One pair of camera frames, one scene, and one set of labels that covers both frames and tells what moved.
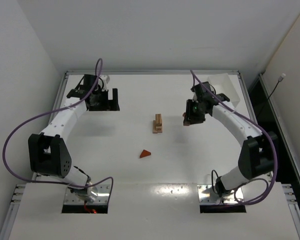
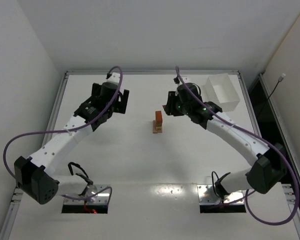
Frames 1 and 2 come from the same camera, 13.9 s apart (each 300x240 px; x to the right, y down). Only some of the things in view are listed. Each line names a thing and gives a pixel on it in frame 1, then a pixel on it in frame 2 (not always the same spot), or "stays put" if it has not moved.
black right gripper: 190,114 to 171,103
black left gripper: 108,103 to 123,100
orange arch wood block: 185,123 to 158,118
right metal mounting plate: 206,195 stays put
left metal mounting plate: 102,198 stays put
